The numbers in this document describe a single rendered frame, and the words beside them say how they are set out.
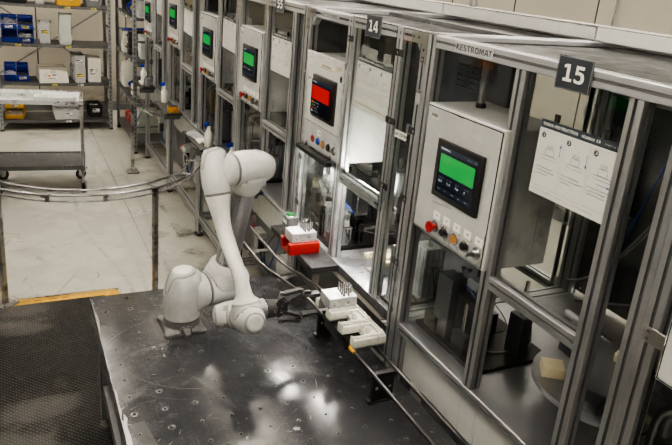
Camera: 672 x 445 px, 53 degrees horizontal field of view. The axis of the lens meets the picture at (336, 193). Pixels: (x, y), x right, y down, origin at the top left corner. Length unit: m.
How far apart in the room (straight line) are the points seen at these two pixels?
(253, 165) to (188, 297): 0.65
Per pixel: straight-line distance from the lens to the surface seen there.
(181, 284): 2.88
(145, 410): 2.57
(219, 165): 2.58
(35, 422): 3.71
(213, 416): 2.53
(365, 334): 2.68
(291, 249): 3.17
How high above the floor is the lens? 2.22
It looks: 19 degrees down
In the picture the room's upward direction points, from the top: 5 degrees clockwise
